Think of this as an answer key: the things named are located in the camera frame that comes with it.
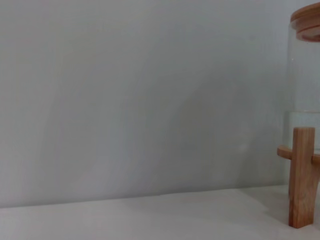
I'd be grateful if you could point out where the glass water dispenser jar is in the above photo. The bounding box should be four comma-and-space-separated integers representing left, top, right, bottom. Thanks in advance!
284, 19, 320, 155

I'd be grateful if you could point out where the wooden dispenser stand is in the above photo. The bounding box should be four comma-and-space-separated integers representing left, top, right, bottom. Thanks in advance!
276, 126, 320, 230

